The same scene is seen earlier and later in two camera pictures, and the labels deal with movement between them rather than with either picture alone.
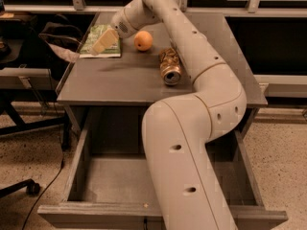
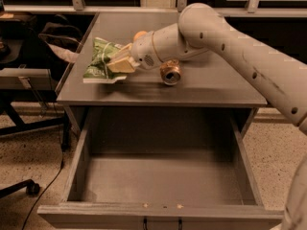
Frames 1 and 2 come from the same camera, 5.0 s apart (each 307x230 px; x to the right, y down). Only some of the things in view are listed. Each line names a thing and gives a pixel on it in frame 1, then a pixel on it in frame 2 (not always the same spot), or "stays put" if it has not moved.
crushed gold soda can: [170, 65] stays put
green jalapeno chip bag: [93, 34] to [98, 70]
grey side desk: [27, 78] stays put
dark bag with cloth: [62, 37] stays put
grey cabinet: [105, 97] stays put
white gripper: [120, 24] to [143, 53]
